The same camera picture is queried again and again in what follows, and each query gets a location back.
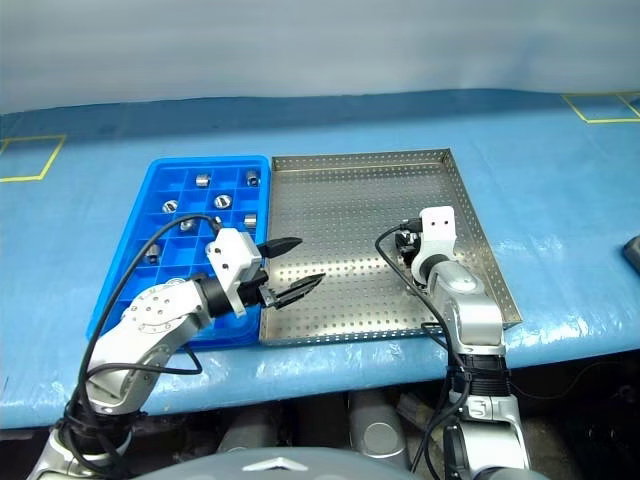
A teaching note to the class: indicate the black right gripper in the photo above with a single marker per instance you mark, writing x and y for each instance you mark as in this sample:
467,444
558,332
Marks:
406,250

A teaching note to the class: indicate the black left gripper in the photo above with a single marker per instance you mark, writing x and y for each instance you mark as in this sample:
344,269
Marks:
259,292

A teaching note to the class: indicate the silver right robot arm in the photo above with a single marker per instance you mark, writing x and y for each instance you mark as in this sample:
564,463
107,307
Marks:
465,300

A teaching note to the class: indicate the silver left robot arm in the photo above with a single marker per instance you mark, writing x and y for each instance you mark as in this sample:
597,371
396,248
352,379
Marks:
160,310

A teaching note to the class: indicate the blue compartment tray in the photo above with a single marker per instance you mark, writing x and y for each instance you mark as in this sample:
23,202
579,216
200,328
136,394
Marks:
165,182

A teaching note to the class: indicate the perforated metal tray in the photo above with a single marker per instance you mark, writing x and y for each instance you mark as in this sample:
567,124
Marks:
340,210

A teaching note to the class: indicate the blue plastic table cover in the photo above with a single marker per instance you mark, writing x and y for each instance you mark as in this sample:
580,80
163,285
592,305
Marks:
350,125

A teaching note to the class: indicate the grey rounded cylinder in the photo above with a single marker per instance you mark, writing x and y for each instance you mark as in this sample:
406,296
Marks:
247,430
377,425

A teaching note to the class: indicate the grey robot torso shell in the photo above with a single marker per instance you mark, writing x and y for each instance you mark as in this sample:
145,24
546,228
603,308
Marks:
280,467

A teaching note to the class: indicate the dark grey flat object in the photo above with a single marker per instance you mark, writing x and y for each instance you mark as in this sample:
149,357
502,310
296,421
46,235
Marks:
633,254

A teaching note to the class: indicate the yellow tape outline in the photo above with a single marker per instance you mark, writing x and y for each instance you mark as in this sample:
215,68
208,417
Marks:
610,120

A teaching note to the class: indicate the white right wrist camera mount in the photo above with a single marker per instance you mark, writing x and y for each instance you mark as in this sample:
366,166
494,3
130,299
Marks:
440,225

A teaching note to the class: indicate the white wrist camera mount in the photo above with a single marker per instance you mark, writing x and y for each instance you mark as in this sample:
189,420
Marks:
440,225
230,250

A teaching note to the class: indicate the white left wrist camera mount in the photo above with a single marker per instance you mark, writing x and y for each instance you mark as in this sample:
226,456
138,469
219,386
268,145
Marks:
230,250

